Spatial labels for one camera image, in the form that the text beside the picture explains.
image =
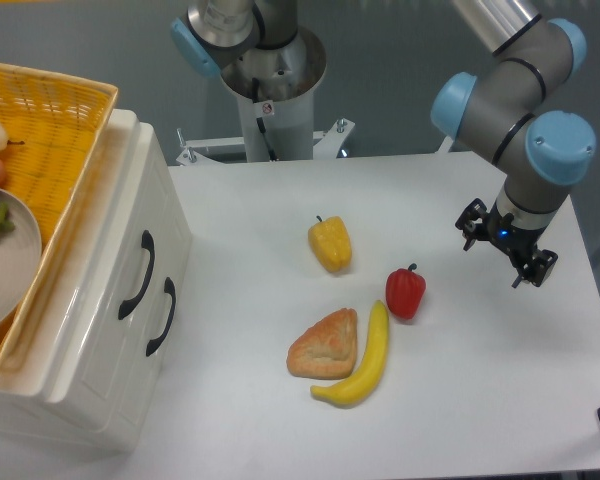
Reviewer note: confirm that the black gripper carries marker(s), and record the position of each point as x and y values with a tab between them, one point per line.
478	224

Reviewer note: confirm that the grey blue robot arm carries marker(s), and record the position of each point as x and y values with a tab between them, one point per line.
541	155

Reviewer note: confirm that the white drawer cabinet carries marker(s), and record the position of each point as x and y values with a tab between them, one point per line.
30	371

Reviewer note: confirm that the red bell pepper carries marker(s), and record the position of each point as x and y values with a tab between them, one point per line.
404	290

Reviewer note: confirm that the yellow bell pepper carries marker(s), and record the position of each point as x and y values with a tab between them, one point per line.
330	243

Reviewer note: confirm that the yellow banana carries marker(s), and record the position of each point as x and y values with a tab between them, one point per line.
363	381

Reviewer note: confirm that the triangular bread pastry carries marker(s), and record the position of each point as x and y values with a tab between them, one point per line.
328	349

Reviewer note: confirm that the yellow woven basket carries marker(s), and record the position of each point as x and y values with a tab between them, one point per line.
56	122

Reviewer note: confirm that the grey plate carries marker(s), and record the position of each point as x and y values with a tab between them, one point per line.
20	254

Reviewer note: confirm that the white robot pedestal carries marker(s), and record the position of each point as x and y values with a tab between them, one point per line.
274	91

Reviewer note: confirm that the black lower drawer handle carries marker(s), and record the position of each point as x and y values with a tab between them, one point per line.
168	310

